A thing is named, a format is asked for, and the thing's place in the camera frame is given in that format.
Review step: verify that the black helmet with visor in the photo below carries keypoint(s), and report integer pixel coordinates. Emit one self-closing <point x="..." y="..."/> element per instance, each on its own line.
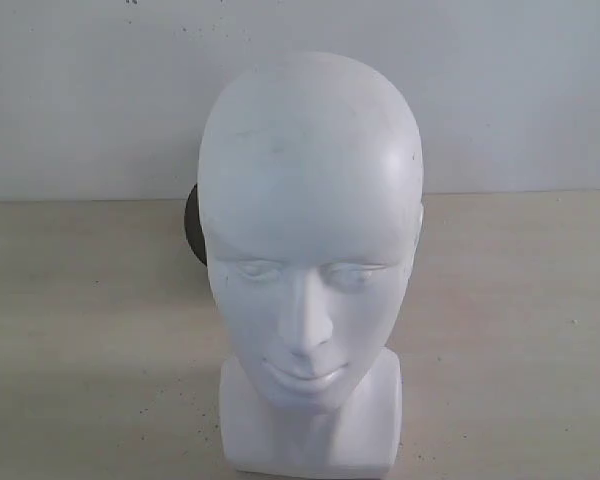
<point x="192" y="226"/>

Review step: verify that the white mannequin head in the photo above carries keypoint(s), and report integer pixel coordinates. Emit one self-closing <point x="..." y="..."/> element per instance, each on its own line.
<point x="310" y="183"/>

